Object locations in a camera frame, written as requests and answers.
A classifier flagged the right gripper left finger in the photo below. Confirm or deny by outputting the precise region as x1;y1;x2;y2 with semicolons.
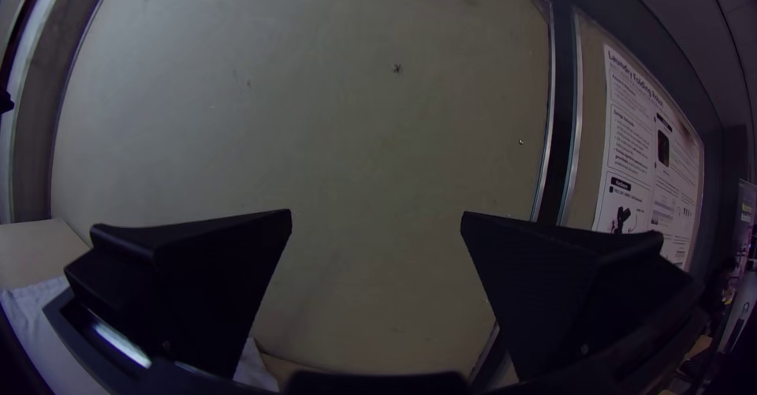
63;208;293;379

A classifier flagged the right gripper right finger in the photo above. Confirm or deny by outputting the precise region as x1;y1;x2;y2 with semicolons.
460;210;694;382

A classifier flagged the grey t-shirt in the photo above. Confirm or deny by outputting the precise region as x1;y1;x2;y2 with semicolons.
0;275;280;395

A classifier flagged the white paper poster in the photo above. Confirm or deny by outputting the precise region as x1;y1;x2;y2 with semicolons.
591;43;706;272

